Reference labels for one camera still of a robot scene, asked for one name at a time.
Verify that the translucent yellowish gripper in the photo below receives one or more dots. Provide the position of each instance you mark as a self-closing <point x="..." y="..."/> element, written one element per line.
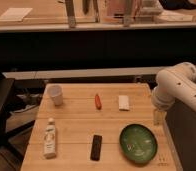
<point x="158" y="117"/>

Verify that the white sponge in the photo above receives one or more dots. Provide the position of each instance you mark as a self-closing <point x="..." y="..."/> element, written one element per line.
<point x="123" y="102"/>

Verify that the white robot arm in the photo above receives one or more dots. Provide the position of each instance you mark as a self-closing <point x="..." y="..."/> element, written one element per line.
<point x="175" y="93"/>

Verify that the green plate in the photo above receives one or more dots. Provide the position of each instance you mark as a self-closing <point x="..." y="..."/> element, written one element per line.
<point x="138" y="143"/>

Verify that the orange carrot toy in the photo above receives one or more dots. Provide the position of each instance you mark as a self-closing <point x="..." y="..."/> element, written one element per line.
<point x="98" y="103"/>

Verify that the black rectangular remote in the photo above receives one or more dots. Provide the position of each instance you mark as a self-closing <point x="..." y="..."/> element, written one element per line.
<point x="96" y="148"/>

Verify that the white lotion bottle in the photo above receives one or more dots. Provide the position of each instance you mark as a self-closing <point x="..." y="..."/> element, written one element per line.
<point x="50" y="139"/>

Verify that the black office chair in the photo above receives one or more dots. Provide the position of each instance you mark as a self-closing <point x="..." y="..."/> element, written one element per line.
<point x="9" y="101"/>

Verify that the white paper sheet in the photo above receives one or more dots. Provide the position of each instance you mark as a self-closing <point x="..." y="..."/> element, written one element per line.
<point x="14" y="14"/>

